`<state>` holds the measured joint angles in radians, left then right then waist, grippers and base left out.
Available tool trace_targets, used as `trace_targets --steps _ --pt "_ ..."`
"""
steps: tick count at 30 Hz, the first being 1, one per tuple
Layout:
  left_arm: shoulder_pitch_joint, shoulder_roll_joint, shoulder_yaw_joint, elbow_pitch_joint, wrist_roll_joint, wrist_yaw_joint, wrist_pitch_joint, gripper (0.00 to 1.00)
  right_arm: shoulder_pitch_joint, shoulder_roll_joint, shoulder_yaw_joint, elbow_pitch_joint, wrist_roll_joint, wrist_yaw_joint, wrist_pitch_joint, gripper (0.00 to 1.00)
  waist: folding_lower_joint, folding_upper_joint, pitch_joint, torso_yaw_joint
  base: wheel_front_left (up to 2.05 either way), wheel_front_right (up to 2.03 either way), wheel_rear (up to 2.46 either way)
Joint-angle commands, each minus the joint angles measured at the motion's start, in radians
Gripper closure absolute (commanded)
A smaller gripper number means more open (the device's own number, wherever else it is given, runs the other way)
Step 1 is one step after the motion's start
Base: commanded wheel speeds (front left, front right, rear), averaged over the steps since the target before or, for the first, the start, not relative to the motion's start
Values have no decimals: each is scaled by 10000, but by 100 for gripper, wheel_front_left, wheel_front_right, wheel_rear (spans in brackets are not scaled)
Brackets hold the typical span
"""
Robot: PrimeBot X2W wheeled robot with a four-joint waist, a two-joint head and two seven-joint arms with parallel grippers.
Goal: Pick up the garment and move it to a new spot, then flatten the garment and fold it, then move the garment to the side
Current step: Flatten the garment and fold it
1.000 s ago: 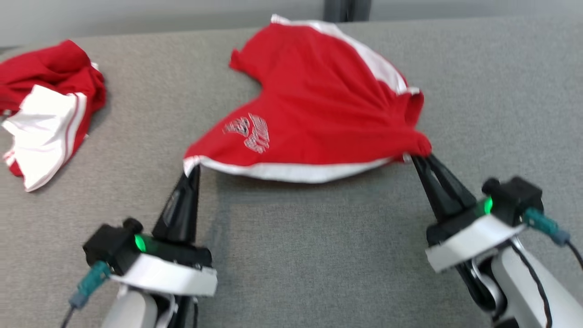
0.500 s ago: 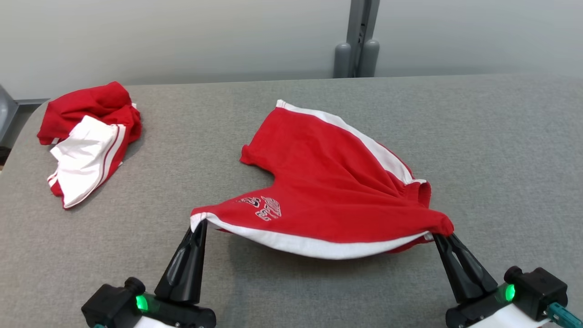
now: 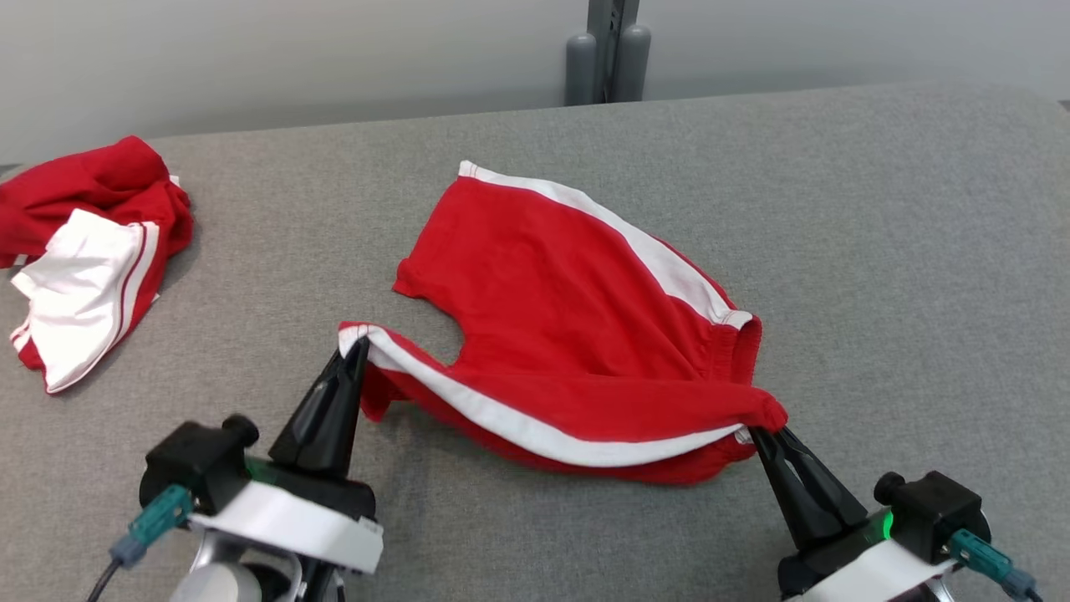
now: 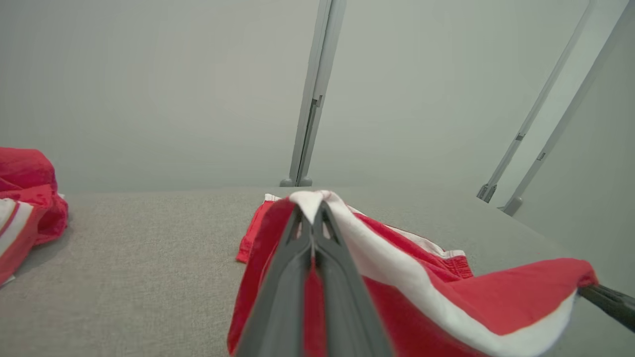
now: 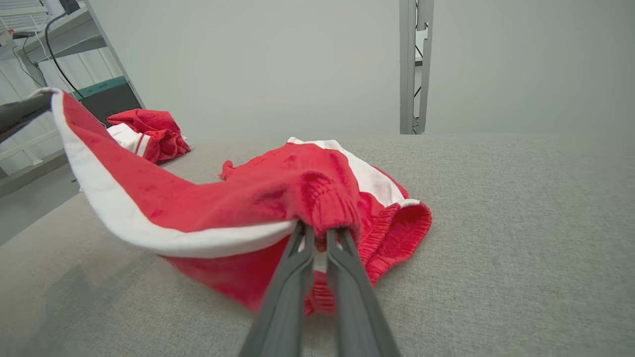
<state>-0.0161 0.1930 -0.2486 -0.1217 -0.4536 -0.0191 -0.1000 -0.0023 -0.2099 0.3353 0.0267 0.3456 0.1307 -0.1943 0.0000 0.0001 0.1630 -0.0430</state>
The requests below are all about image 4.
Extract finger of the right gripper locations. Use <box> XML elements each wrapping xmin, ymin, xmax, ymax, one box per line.
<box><xmin>578</xmin><ymin>284</ymin><xmax>635</xmax><ymax>334</ymax></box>

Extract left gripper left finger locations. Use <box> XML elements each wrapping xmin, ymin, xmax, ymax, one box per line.
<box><xmin>233</xmin><ymin>202</ymin><xmax>314</xmax><ymax>357</ymax></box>

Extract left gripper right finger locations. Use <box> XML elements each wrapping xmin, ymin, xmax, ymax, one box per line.
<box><xmin>312</xmin><ymin>201</ymin><xmax>395</xmax><ymax>357</ymax></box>

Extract red shirt with white sleeves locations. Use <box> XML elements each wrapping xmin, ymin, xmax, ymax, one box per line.
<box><xmin>0</xmin><ymin>147</ymin><xmax>69</xmax><ymax>287</ymax></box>

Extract grey partition post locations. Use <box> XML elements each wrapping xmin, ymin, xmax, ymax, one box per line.
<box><xmin>500</xmin><ymin>0</ymin><xmax>635</xmax><ymax>216</ymax></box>
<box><xmin>279</xmin><ymin>0</ymin><xmax>348</xmax><ymax>187</ymax></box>
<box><xmin>476</xmin><ymin>0</ymin><xmax>598</xmax><ymax>203</ymax></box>

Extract red shorts with white bands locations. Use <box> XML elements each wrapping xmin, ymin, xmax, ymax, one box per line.
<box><xmin>227</xmin><ymin>190</ymin><xmax>599</xmax><ymax>357</ymax></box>

